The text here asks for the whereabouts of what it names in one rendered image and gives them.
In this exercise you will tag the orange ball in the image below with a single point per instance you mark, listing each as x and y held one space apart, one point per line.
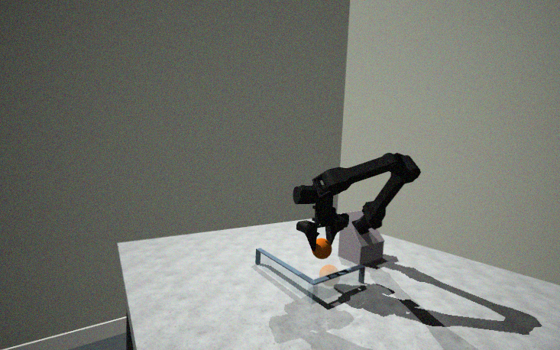
323 248

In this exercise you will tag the low clear l-shaped glass wall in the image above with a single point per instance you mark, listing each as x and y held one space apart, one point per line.
312 294

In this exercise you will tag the translucent peach ball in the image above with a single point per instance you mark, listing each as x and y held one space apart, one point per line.
327 270

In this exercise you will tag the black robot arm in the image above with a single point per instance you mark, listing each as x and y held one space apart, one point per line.
403 170

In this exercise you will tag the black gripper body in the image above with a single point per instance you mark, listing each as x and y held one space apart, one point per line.
311 227

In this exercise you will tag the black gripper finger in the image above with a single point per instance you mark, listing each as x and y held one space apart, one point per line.
330 234
312 240

